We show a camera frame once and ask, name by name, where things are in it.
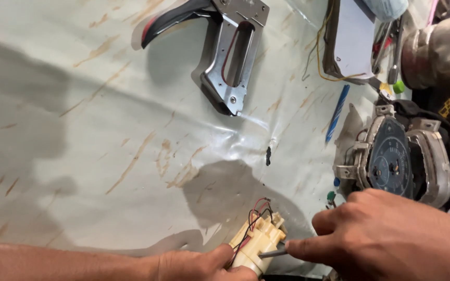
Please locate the large beige metal cylinder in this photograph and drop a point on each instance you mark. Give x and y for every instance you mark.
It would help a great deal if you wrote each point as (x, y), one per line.
(440, 50)

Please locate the dark shallow tray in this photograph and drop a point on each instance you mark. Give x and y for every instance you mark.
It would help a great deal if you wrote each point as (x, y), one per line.
(328, 47)

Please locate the small black scrap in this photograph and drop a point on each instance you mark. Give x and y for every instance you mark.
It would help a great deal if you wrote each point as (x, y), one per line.
(268, 156)

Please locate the silver metal hand tool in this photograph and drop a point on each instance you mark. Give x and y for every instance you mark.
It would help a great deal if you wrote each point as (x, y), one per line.
(395, 58)

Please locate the white paper sheet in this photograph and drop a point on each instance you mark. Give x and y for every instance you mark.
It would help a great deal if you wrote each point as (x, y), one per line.
(354, 39)

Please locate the thin grey metal tool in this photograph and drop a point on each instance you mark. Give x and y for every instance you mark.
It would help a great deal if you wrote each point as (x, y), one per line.
(272, 254)

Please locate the light blue cloth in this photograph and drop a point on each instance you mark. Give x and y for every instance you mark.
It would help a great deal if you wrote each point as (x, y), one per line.
(385, 8)

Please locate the blue striped pen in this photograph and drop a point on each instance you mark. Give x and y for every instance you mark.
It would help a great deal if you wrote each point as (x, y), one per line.
(337, 113)

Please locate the pale plastic table sheet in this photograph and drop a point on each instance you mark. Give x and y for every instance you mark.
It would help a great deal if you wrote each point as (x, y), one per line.
(92, 136)

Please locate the red grip metal pliers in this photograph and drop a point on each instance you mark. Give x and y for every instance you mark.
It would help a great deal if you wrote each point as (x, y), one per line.
(381, 45)

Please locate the grey speedometer unit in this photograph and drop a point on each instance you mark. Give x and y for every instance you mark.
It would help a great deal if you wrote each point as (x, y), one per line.
(391, 160)

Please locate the person's right hand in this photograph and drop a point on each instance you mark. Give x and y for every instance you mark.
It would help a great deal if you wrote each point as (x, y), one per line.
(385, 238)

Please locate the black cloth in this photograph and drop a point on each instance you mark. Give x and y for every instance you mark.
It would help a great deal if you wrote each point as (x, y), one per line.
(449, 136)

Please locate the green round knob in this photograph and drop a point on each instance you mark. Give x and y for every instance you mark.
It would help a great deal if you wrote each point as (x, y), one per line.
(399, 86)

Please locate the small green cap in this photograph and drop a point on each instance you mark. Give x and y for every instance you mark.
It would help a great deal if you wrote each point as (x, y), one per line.
(331, 196)

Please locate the person's left hand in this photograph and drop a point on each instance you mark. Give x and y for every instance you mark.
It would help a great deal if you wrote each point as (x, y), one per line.
(193, 265)

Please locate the small blue cap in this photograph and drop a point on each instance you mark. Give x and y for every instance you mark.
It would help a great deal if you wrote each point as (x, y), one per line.
(336, 182)

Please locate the cream plastic connector block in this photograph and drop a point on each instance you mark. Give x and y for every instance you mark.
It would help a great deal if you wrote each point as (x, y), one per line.
(262, 238)

